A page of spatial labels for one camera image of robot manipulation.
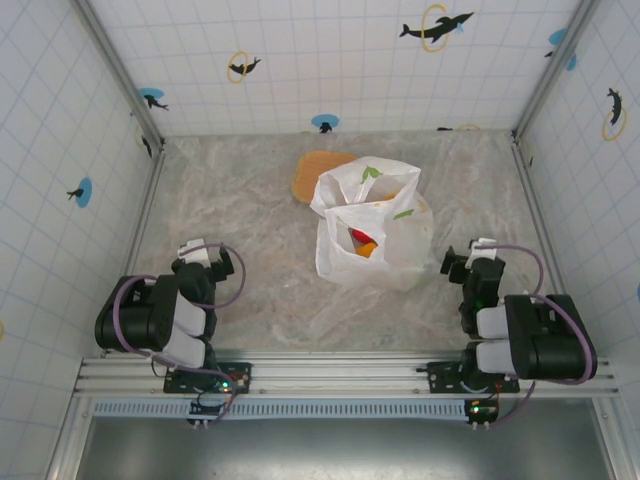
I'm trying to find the aluminium floor rail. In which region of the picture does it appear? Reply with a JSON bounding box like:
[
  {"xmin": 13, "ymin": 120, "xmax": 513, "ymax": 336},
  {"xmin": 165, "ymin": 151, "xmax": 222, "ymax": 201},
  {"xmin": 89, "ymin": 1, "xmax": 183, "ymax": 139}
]
[
  {"xmin": 102, "ymin": 142, "xmax": 169, "ymax": 357},
  {"xmin": 510, "ymin": 132, "xmax": 574, "ymax": 306}
]

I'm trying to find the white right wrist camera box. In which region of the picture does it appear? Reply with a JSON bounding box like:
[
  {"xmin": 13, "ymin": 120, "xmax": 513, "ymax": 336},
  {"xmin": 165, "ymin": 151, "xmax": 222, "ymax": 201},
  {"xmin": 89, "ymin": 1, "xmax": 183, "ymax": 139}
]
[{"xmin": 466, "ymin": 238, "xmax": 501, "ymax": 269}]

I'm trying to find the seahorse yellow ring sticker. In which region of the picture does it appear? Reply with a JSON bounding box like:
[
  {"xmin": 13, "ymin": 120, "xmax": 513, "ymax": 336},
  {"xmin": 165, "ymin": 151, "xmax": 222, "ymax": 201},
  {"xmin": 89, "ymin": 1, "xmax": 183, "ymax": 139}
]
[{"xmin": 600, "ymin": 87, "xmax": 629, "ymax": 143}]

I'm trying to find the small dolphin yellow ring sticker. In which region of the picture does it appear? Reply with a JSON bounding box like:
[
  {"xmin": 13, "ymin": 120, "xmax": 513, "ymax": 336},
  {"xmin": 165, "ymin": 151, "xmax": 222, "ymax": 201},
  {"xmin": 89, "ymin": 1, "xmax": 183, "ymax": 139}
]
[{"xmin": 227, "ymin": 50, "xmax": 263, "ymax": 84}]

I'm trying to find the blue blob wall sticker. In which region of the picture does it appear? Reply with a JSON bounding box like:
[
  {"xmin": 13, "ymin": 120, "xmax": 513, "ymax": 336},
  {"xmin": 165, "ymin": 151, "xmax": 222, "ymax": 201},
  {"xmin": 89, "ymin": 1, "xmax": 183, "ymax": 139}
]
[{"xmin": 544, "ymin": 27, "xmax": 579, "ymax": 73}]

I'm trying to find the orca yellow ring sticker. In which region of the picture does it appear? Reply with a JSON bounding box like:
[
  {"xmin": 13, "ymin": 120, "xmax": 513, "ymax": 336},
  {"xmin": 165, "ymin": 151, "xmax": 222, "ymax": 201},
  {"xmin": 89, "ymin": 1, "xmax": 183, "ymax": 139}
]
[{"xmin": 398, "ymin": 3, "xmax": 475, "ymax": 54}]

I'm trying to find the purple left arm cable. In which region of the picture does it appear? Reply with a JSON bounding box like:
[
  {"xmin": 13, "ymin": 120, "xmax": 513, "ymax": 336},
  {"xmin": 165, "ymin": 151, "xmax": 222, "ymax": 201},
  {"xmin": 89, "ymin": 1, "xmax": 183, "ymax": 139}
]
[{"xmin": 106, "ymin": 241, "xmax": 248, "ymax": 426}]

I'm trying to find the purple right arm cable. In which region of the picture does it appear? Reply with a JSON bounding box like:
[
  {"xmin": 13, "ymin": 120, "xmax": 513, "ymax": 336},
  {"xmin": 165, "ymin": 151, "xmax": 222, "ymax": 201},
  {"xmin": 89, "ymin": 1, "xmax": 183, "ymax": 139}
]
[{"xmin": 474, "ymin": 242, "xmax": 600, "ymax": 429}]

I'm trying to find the black animal yellow ring sticker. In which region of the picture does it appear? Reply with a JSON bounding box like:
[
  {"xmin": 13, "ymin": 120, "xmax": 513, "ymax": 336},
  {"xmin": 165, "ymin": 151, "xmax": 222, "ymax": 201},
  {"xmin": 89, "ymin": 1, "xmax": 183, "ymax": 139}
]
[{"xmin": 134, "ymin": 124, "xmax": 154, "ymax": 160}]

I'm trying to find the grey metal panel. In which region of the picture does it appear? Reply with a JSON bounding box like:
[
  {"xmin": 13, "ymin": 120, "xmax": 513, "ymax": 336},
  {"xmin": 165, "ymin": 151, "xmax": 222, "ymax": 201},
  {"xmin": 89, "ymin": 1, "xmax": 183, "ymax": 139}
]
[{"xmin": 74, "ymin": 415, "xmax": 619, "ymax": 480}]

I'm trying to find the woven wooden plate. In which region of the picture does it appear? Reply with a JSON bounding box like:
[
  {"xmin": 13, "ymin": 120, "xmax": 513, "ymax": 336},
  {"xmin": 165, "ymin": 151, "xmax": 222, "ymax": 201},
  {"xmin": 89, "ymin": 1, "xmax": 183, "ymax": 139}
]
[{"xmin": 291, "ymin": 150, "xmax": 359, "ymax": 205}]

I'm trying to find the aluminium frame post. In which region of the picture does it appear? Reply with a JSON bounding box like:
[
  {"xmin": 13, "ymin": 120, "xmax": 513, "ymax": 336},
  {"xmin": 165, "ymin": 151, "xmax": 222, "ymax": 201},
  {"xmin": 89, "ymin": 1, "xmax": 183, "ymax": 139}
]
[
  {"xmin": 512, "ymin": 0, "xmax": 601, "ymax": 140},
  {"xmin": 69, "ymin": 0, "xmax": 166, "ymax": 149}
]

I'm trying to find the white slotted cable duct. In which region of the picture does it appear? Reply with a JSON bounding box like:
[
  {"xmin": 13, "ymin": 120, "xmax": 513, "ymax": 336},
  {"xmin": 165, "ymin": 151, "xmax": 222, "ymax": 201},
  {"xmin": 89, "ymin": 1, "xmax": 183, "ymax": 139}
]
[{"xmin": 91, "ymin": 398, "xmax": 474, "ymax": 419}]

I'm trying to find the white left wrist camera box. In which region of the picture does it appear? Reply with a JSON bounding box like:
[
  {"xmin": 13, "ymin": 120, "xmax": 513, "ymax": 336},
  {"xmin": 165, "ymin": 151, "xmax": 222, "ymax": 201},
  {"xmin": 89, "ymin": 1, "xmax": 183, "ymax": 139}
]
[{"xmin": 176, "ymin": 239, "xmax": 217, "ymax": 267}]

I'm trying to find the penguin blue circle sticker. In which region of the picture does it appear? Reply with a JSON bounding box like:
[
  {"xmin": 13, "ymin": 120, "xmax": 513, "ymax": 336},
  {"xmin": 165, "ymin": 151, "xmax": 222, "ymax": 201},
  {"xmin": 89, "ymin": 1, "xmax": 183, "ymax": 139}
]
[{"xmin": 310, "ymin": 113, "xmax": 341, "ymax": 135}]

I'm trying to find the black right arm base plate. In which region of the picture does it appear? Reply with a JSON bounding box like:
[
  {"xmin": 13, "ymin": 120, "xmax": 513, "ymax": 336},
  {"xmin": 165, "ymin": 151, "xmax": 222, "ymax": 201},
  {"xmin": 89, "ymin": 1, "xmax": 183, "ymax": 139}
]
[{"xmin": 416, "ymin": 359, "xmax": 521, "ymax": 397}]

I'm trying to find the shark blue circle sticker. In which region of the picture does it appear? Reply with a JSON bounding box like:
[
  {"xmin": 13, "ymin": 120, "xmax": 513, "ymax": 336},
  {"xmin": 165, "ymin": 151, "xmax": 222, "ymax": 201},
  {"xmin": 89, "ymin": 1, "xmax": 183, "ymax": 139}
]
[{"xmin": 138, "ymin": 87, "xmax": 170, "ymax": 112}]

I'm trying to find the white plastic bag citrus print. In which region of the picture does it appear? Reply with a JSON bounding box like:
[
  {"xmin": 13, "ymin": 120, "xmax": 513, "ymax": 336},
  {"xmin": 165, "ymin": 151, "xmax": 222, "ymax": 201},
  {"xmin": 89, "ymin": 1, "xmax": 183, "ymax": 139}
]
[{"xmin": 309, "ymin": 157, "xmax": 436, "ymax": 293}]

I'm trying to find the fish blue circle sticker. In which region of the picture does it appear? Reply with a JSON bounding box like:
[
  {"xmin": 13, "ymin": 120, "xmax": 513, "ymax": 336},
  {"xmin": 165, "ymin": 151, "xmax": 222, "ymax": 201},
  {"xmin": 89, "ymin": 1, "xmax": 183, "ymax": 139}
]
[{"xmin": 66, "ymin": 176, "xmax": 95, "ymax": 208}]

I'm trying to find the aluminium mounting rail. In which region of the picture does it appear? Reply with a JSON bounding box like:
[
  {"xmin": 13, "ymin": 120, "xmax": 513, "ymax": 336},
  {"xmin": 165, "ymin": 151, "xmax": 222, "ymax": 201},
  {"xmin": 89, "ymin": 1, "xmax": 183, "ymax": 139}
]
[{"xmin": 73, "ymin": 348, "xmax": 621, "ymax": 400}]

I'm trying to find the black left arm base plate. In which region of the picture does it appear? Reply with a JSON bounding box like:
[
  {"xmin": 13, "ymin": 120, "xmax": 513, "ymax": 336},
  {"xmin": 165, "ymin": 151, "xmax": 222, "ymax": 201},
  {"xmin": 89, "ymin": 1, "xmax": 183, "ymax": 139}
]
[{"xmin": 163, "ymin": 359, "xmax": 254, "ymax": 397}]

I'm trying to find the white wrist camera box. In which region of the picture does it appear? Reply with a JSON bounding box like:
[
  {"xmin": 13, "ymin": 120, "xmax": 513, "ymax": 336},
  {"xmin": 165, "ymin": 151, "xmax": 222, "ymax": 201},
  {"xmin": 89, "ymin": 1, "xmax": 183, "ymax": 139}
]
[
  {"xmin": 176, "ymin": 239, "xmax": 217, "ymax": 267},
  {"xmin": 466, "ymin": 238, "xmax": 501, "ymax": 269}
]

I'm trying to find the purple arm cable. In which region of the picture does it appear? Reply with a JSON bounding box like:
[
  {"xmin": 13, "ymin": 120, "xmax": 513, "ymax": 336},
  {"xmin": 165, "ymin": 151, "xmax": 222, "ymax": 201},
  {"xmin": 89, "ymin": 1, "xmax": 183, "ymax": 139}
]
[
  {"xmin": 474, "ymin": 242, "xmax": 600, "ymax": 429},
  {"xmin": 106, "ymin": 241, "xmax": 248, "ymax": 426}
]

